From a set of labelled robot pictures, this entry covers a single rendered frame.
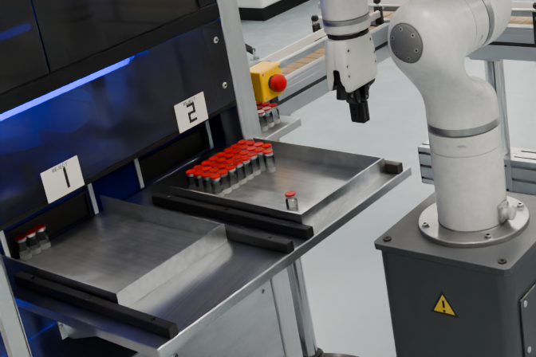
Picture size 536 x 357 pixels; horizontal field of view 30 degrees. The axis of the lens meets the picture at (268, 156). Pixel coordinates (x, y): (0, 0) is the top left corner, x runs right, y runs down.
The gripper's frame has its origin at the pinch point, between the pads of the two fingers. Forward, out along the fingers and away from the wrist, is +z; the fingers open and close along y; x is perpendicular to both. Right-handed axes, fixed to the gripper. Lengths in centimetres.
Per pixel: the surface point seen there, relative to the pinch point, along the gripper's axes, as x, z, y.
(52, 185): -38, 1, 44
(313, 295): -89, 103, -75
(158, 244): -23.2, 15.1, 34.5
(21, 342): 19, -9, 89
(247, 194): -21.3, 15.1, 11.7
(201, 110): -37.5, 1.9, 4.4
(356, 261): -89, 103, -99
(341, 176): -7.9, 15.2, -1.5
